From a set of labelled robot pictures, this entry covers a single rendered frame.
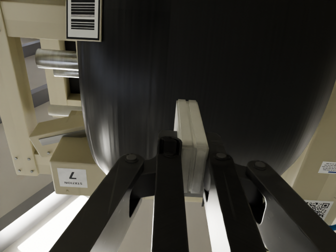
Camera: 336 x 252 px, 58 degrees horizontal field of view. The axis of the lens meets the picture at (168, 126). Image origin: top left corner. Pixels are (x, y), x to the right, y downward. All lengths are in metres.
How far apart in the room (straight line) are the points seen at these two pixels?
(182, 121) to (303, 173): 0.51
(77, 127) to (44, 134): 0.12
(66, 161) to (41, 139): 0.18
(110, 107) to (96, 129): 0.05
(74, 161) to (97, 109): 0.67
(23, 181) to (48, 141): 4.83
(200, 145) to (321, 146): 0.50
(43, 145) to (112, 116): 0.85
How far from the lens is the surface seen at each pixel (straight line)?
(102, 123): 0.34
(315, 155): 0.65
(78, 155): 1.02
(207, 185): 0.16
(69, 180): 1.05
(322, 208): 0.77
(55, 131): 1.11
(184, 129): 0.17
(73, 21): 0.32
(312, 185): 0.71
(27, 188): 5.81
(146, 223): 5.00
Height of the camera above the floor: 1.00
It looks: 33 degrees up
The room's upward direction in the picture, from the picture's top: 175 degrees counter-clockwise
